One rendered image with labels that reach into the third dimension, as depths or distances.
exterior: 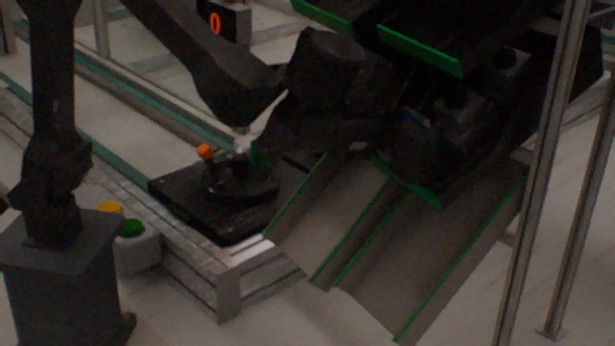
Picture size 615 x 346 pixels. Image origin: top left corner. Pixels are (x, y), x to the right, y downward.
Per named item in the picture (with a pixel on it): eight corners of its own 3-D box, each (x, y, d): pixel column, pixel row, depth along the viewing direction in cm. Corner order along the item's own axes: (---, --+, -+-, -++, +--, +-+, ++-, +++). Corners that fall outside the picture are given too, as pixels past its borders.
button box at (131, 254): (126, 278, 112) (122, 247, 109) (65, 222, 125) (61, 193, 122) (163, 261, 116) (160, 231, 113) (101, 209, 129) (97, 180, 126)
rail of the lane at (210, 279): (218, 326, 109) (216, 270, 103) (-7, 131, 164) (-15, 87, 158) (246, 311, 112) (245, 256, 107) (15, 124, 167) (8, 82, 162)
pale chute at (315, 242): (327, 294, 97) (308, 284, 94) (278, 246, 106) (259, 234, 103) (452, 135, 97) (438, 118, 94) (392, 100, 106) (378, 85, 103)
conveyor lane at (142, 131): (231, 294, 115) (229, 245, 110) (18, 123, 167) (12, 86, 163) (350, 232, 133) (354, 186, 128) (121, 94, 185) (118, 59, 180)
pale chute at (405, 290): (410, 352, 87) (393, 342, 84) (349, 294, 97) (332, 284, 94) (548, 176, 87) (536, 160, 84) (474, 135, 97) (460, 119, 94)
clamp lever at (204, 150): (215, 185, 119) (201, 153, 114) (209, 181, 120) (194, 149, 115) (231, 173, 120) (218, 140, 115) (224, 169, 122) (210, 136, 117)
